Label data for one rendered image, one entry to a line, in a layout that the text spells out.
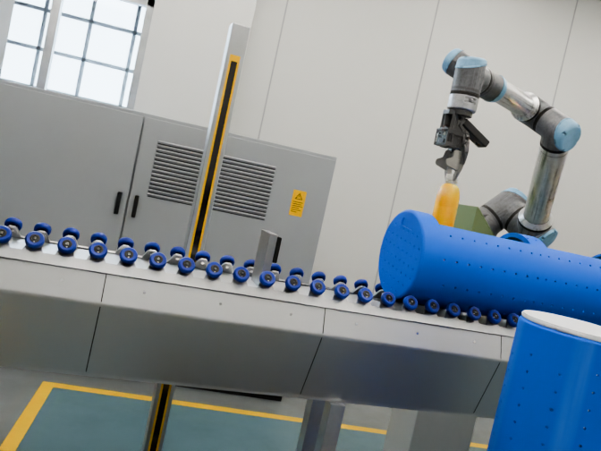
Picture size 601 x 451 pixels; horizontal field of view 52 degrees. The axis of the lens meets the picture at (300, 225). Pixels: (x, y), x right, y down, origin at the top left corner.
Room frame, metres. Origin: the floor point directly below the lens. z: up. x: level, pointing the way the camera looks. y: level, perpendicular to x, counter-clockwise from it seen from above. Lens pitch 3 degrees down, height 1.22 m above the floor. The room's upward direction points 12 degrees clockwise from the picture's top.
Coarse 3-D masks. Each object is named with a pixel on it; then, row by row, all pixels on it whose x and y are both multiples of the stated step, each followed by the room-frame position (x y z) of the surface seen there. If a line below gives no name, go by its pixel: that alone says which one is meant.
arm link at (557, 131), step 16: (544, 112) 2.43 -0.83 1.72; (560, 112) 2.43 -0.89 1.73; (544, 128) 2.42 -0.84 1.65; (560, 128) 2.37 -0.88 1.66; (576, 128) 2.38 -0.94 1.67; (544, 144) 2.46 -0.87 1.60; (560, 144) 2.38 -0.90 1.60; (544, 160) 2.50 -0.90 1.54; (560, 160) 2.48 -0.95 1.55; (544, 176) 2.55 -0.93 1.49; (560, 176) 2.57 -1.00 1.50; (544, 192) 2.61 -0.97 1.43; (528, 208) 2.73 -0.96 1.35; (544, 208) 2.68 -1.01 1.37; (512, 224) 2.87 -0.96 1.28; (528, 224) 2.77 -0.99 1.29; (544, 224) 2.75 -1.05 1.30; (544, 240) 2.78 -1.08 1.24
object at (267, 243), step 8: (264, 232) 1.80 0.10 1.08; (264, 240) 1.78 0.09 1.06; (272, 240) 1.74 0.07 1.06; (280, 240) 1.76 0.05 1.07; (264, 248) 1.77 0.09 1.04; (272, 248) 1.75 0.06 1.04; (256, 256) 1.83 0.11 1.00; (264, 256) 1.75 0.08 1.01; (272, 256) 1.75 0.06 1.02; (256, 264) 1.81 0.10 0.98; (264, 264) 1.74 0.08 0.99; (256, 272) 1.80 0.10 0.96; (256, 280) 1.78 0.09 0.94
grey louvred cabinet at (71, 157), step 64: (0, 128) 3.17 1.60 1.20; (64, 128) 3.23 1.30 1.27; (128, 128) 3.29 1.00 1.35; (192, 128) 3.35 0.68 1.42; (0, 192) 3.18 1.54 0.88; (64, 192) 3.24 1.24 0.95; (128, 192) 3.30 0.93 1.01; (192, 192) 3.36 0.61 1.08; (256, 192) 3.43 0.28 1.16; (320, 192) 3.50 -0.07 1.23
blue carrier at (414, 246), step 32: (416, 224) 1.87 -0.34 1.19; (384, 256) 2.02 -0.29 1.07; (416, 256) 1.82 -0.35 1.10; (448, 256) 1.82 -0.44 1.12; (480, 256) 1.86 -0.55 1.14; (512, 256) 1.91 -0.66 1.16; (544, 256) 1.96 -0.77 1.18; (576, 256) 2.03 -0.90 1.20; (384, 288) 1.97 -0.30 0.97; (416, 288) 1.82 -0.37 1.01; (448, 288) 1.84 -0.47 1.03; (480, 288) 1.87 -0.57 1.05; (512, 288) 1.90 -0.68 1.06; (544, 288) 1.93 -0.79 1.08; (576, 288) 1.97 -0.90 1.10
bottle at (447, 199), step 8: (448, 184) 1.93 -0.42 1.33; (440, 192) 1.94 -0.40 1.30; (448, 192) 1.92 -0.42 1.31; (456, 192) 1.93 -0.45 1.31; (440, 200) 1.93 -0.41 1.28; (448, 200) 1.92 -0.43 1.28; (456, 200) 1.93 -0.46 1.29; (440, 208) 1.93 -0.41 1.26; (448, 208) 1.92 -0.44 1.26; (456, 208) 1.94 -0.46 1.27; (440, 216) 1.92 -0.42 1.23; (448, 216) 1.92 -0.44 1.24; (440, 224) 1.92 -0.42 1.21; (448, 224) 1.92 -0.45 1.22
